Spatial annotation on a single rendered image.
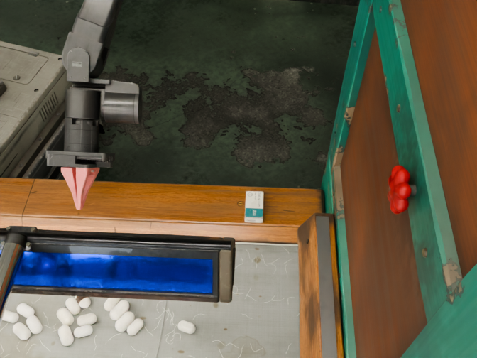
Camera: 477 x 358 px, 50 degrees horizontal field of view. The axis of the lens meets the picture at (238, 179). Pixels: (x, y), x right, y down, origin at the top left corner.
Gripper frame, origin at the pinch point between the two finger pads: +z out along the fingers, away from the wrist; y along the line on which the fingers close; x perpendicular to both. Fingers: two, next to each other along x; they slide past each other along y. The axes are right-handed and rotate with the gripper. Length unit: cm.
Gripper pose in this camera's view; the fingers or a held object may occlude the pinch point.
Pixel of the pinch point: (79, 204)
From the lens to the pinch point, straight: 93.9
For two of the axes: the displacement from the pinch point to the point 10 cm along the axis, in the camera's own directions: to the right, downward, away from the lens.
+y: 10.0, 0.5, -0.3
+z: -0.5, 10.0, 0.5
